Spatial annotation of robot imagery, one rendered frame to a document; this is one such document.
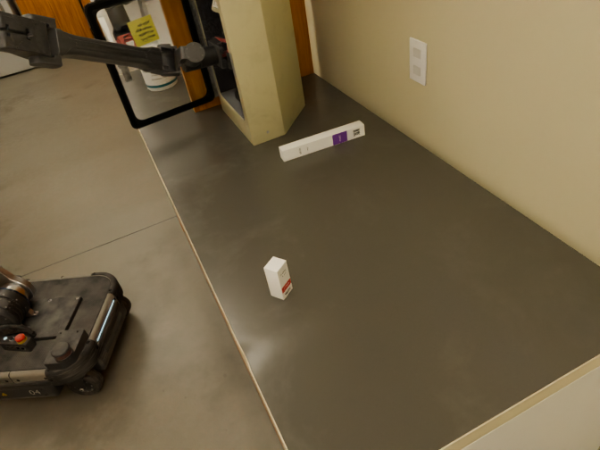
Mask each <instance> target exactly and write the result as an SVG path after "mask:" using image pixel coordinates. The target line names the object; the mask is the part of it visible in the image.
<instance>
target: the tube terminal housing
mask: <svg viewBox="0 0 600 450"><path fill-rule="evenodd" d="M215 1H216V4H217V6H218V10H219V14H220V17H221V24H222V27H223V31H224V36H225V39H226V43H227V47H228V50H229V52H230V53H231V56H232V60H233V63H234V67H235V71H236V75H237V76H236V77H235V80H236V83H237V90H238V93H239V98H240V102H241V105H242V109H243V113H244V116H245V120H243V119H242V118H241V117H240V115H239V114H238V113H237V112H236V111H235V110H234V109H233V108H232V107H231V105H230V104H229V103H228V102H227V101H226V100H225V99H224V98H223V97H222V95H221V92H220V90H219V92H220V96H221V98H220V100H221V107H222V110H223V111H224V112H225V113H226V114H227V115H228V116H229V117H230V118H231V120H232V121H233V122H234V123H235V124H236V125H237V127H238V128H239V129H240V130H241V131H242V133H243V134H244V135H245V136H246V137H247V139H248V140H249V141H250V142H251V143H252V144H253V146H256V145H259V144H261V143H263V142H266V141H269V140H271V139H274V138H278V137H280V136H283V135H285V134H286V133H287V132H288V130H289V128H290V127H291V125H292V124H293V122H294V121H295V120H296V118H297V116H298V115H299V113H300V112H301V111H302V110H303V108H304V107H305V102H304V91H303V85H302V79H301V73H300V67H299V61H298V55H297V49H296V38H295V32H294V26H293V20H292V14H291V8H290V2H289V0H215Z"/></svg>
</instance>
